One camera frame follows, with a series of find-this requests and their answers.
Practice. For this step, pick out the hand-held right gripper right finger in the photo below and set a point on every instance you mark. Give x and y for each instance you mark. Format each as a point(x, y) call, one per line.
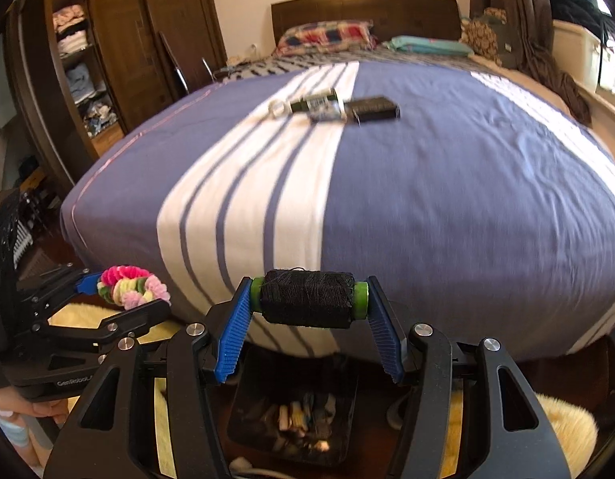
point(387, 339)

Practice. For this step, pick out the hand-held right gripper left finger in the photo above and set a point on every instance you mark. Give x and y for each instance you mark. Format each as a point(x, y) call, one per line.
point(232, 339)

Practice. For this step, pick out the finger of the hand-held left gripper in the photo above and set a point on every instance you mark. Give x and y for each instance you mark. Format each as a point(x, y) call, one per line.
point(133, 317)
point(88, 284)

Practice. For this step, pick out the pink green fuzzy scrunchie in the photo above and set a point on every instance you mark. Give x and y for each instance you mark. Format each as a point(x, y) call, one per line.
point(130, 284)

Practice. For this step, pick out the black trash bin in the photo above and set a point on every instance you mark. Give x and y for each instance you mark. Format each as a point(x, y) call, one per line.
point(257, 409)

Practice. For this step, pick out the black thread spool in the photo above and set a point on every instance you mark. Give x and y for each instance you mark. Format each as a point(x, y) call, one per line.
point(307, 299)

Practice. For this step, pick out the person's left hand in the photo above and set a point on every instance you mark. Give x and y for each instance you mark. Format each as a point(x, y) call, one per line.
point(40, 409)

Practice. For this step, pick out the blue white striped blanket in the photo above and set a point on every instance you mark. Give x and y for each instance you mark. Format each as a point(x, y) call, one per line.
point(437, 199)

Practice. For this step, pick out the yellow fluffy rug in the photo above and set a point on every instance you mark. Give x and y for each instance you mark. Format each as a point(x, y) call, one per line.
point(562, 424)

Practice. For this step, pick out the open clothes shelf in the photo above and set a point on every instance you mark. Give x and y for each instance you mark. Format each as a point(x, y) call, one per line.
point(78, 60)

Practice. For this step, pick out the black cardboard box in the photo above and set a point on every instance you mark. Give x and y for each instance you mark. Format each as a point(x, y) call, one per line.
point(375, 109)

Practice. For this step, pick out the small patterned wrapper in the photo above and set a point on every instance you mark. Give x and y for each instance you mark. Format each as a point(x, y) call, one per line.
point(327, 116)

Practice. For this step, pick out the dark green bottle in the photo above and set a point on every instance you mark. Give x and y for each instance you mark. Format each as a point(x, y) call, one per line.
point(315, 104)

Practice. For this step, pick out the zebra pattern bed sheet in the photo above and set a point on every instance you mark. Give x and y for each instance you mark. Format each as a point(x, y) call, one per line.
point(267, 67)

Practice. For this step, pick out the teal pillow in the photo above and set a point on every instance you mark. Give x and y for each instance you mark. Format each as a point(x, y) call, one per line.
point(430, 45)

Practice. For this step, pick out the plaid pillow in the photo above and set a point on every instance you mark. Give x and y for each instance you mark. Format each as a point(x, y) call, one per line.
point(327, 37)

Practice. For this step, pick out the brown patterned cushion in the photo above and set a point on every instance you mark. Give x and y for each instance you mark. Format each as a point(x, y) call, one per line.
point(479, 35)

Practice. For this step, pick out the grey green cushion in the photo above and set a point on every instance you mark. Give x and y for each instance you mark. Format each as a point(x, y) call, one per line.
point(507, 42)

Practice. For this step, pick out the dark wooden headboard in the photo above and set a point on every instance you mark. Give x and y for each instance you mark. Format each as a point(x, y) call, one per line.
point(367, 10)

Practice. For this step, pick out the brown curtain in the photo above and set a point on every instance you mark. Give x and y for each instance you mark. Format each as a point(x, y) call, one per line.
point(532, 35)

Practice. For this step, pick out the white storage box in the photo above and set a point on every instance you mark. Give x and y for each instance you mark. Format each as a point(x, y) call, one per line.
point(574, 55)

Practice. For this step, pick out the black padded coat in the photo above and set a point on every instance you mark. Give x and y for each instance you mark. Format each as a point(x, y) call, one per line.
point(577, 5)

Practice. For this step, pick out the metal frame chair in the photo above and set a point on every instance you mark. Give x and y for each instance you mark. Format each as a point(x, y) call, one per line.
point(175, 67)

